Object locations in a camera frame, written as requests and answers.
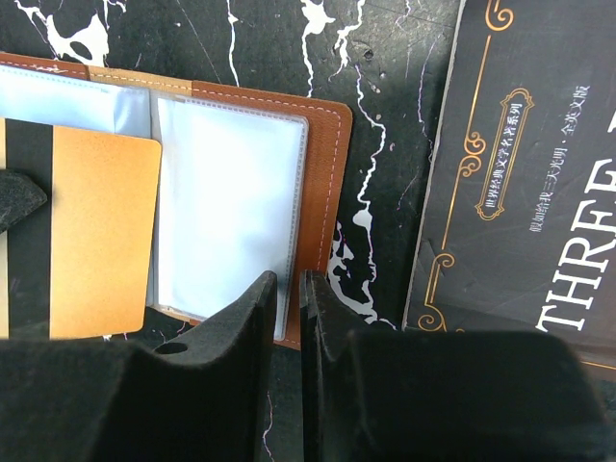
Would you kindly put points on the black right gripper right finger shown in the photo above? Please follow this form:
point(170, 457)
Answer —
point(371, 393)

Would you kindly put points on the gold credit card black stripe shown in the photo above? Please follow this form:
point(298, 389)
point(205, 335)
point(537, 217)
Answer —
point(77, 267)

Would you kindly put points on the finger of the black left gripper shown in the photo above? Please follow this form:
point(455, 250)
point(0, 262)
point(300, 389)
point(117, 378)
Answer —
point(20, 197)

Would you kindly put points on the dark book three days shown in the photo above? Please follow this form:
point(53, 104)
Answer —
point(518, 225)

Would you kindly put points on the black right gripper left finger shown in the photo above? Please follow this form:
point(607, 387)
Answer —
point(198, 397)

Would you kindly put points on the brown leather card holder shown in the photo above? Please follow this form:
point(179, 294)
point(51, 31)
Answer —
point(249, 180)

